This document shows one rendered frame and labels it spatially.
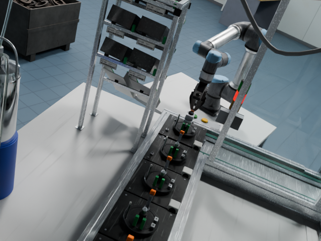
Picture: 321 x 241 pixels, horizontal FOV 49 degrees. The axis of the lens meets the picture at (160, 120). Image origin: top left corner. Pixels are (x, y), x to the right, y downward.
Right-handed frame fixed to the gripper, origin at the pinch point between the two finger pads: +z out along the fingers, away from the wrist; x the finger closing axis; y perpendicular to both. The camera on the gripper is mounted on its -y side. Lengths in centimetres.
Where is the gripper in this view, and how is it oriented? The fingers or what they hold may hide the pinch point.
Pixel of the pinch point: (192, 110)
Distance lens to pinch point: 199.0
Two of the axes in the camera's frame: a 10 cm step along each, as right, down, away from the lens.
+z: -2.8, 8.1, 5.1
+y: 2.8, -4.4, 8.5
